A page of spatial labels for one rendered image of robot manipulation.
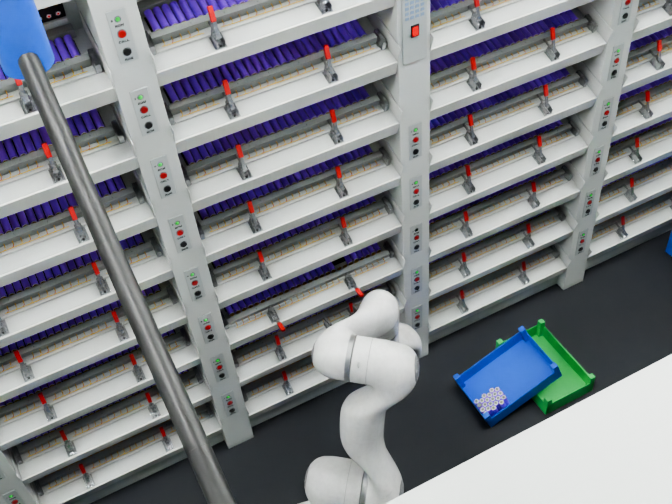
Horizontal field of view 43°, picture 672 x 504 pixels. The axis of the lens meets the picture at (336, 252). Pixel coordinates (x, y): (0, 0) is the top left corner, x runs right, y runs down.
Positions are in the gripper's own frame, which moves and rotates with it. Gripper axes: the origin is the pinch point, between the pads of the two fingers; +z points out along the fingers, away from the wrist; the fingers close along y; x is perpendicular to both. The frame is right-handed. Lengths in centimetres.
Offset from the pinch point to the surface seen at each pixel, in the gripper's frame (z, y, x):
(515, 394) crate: -3, 54, -61
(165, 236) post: 9, -39, 41
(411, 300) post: 22.7, 33.0, -25.6
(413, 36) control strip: 1, 34, 73
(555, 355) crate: 7, 79, -64
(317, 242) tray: 19.4, 4.0, 13.5
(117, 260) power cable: -100, -57, 105
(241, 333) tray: 20.7, -25.4, -7.8
